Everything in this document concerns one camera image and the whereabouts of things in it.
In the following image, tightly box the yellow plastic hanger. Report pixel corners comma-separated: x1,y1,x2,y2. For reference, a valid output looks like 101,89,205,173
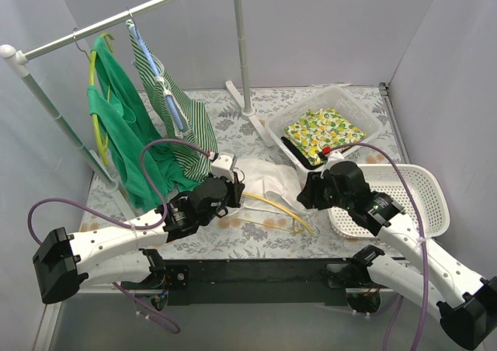
232,192,318,238

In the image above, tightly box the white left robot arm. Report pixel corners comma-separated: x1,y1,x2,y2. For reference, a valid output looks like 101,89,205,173
33,177,245,304

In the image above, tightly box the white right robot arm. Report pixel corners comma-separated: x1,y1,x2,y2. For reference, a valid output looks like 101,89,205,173
297,161,496,350

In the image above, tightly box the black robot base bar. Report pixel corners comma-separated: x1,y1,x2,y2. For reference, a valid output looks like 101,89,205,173
155,255,389,308

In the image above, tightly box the green white striped tank top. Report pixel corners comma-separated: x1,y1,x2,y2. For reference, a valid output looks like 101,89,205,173
124,19,220,183

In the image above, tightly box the light blue plastic hanger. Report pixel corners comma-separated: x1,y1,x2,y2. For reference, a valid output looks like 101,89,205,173
127,9,189,137

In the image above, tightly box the lime green plastic hanger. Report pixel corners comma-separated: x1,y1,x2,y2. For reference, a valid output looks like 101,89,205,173
73,29,111,167

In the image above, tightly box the lemon print folded cloth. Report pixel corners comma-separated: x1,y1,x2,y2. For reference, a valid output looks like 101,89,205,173
284,108,367,165

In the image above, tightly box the floral fern patterned tablecloth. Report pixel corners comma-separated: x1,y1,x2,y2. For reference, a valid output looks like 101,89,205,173
79,85,440,259

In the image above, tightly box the white rectangular plastic basket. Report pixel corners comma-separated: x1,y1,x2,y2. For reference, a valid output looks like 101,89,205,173
266,85,384,176

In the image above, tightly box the white oval perforated basket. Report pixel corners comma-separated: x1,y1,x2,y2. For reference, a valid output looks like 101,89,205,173
328,164,450,240

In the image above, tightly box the white metal clothes rack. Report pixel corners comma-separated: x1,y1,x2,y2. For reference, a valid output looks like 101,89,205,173
1,0,274,193

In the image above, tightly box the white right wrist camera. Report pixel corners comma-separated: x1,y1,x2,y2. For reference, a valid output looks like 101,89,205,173
318,147,345,166

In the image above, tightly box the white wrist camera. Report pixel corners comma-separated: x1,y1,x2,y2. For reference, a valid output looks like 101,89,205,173
207,151,237,182
318,147,345,166

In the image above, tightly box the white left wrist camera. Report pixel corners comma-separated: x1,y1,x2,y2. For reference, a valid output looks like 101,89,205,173
207,151,237,182

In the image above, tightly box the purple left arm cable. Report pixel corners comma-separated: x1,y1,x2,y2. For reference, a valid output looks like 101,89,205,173
27,139,217,333

